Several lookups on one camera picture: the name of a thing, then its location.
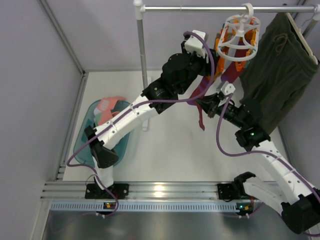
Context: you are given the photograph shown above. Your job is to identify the maroon purple sock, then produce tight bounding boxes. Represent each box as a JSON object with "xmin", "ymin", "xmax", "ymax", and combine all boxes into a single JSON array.
[
  {"xmin": 220, "ymin": 49, "xmax": 248, "ymax": 84},
  {"xmin": 188, "ymin": 74, "xmax": 213, "ymax": 131}
]

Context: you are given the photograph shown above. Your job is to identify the pink patterned sock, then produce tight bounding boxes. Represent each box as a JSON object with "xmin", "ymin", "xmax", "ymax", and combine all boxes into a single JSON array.
[
  {"xmin": 93, "ymin": 96, "xmax": 126, "ymax": 116},
  {"xmin": 94, "ymin": 109, "xmax": 120, "ymax": 126}
]

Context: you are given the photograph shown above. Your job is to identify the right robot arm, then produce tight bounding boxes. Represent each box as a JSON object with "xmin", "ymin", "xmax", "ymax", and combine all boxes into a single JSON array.
[{"xmin": 196, "ymin": 93, "xmax": 320, "ymax": 234}]

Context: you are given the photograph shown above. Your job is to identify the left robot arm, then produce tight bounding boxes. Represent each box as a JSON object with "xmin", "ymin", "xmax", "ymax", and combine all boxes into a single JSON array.
[{"xmin": 84, "ymin": 46, "xmax": 218, "ymax": 190}]

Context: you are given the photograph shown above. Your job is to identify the white round clip hanger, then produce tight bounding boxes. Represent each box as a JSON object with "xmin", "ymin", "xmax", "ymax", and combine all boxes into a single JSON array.
[{"xmin": 216, "ymin": 3, "xmax": 261, "ymax": 63}]

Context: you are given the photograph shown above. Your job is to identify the white clothes hanger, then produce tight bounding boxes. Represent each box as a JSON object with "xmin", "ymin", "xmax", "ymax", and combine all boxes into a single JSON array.
[{"xmin": 285, "ymin": 12, "xmax": 319, "ymax": 65}]

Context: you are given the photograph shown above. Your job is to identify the argyle brown orange sock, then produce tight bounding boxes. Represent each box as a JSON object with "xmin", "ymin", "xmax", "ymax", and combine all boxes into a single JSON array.
[{"xmin": 214, "ymin": 25, "xmax": 230, "ymax": 81}]

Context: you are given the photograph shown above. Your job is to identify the dark green shorts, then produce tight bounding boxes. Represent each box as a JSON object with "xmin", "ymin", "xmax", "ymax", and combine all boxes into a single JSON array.
[{"xmin": 239, "ymin": 12, "xmax": 319, "ymax": 134}]

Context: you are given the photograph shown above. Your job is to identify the metal clothes rack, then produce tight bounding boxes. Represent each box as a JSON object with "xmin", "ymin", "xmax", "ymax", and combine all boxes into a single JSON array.
[{"xmin": 132, "ymin": 0, "xmax": 320, "ymax": 132}]

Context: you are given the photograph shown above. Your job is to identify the teal plastic basin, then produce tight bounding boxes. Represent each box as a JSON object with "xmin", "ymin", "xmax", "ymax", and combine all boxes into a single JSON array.
[{"xmin": 73, "ymin": 99, "xmax": 130, "ymax": 168}]

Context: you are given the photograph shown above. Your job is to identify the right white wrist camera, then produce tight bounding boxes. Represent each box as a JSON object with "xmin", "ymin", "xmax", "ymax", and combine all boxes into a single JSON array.
[{"xmin": 216, "ymin": 81, "xmax": 236, "ymax": 100}]

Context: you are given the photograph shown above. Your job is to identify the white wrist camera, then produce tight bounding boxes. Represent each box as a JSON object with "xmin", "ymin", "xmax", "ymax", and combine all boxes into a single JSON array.
[
  {"xmin": 216, "ymin": 81, "xmax": 236, "ymax": 100},
  {"xmin": 184, "ymin": 30, "xmax": 208, "ymax": 59}
]

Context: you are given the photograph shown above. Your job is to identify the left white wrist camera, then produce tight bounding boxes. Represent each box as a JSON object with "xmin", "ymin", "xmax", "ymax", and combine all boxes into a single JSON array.
[{"xmin": 184, "ymin": 30, "xmax": 208, "ymax": 59}]

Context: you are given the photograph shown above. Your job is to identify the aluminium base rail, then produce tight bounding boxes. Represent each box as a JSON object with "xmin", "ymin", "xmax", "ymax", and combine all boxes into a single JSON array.
[{"xmin": 39, "ymin": 181, "xmax": 283, "ymax": 201}]

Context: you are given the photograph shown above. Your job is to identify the grey slotted cable duct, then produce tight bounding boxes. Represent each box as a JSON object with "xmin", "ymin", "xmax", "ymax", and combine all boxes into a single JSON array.
[{"xmin": 50, "ymin": 200, "xmax": 260, "ymax": 213}]

